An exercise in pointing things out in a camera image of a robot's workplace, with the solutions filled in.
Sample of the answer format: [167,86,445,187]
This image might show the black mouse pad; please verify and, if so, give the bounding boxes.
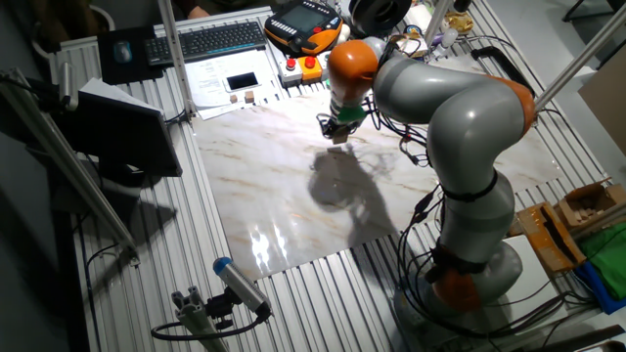
[96,24,165,87]

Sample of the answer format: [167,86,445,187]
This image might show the black orange teach pendant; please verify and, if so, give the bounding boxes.
[263,0,344,58]

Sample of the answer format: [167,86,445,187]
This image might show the orange box red mushroom button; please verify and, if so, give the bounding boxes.
[296,55,325,83]

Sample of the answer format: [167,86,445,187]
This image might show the white cardboard box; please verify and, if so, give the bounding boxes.
[404,3,437,31]

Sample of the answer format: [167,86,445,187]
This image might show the black loop handle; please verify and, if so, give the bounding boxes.
[469,44,537,99]

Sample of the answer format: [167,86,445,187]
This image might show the aluminium camera mount profile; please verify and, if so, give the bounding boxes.
[170,286,231,352]

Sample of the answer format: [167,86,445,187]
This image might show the brown taped cardboard box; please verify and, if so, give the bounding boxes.
[508,201,587,274]

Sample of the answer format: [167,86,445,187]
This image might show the grey camera blue end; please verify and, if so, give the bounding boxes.
[212,256,274,317]

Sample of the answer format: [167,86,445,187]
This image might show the black computer monitor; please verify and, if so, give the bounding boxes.
[57,90,184,179]

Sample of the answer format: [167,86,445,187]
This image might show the green gripper mount plate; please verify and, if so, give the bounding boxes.
[335,105,368,124]

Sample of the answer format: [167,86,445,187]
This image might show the white plastic bottle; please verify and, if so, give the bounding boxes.
[432,27,460,58]

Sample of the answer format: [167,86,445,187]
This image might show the black round spool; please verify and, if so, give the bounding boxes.
[347,0,414,38]

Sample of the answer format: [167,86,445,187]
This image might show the green cloth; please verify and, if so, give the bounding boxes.
[579,222,626,302]

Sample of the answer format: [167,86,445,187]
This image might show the white printed paper sheets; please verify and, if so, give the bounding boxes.
[184,48,281,121]

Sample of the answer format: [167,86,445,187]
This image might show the large cardboard sheet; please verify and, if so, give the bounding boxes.
[577,57,626,158]

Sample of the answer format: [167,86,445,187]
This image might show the black camera cable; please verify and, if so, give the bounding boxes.
[150,311,271,342]

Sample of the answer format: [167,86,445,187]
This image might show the black computer keyboard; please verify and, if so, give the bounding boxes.
[143,21,268,67]

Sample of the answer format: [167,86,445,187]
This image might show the white smartphone black screen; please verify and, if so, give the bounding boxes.
[223,70,262,94]

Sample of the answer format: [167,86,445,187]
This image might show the aluminium profile post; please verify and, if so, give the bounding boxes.
[423,0,455,48]
[532,2,626,113]
[156,0,198,118]

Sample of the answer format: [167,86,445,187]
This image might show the aluminium frame bar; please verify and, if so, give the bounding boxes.
[0,67,142,266]

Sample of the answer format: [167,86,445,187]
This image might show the open cardboard box wooden blocks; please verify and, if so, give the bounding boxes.
[555,178,626,232]

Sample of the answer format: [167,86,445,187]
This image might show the marble pattern table sheet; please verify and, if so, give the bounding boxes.
[191,53,564,282]

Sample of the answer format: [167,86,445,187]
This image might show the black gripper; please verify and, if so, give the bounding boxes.
[321,115,363,145]

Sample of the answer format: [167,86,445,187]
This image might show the grey box red mushroom button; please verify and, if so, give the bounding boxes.
[278,57,304,85]

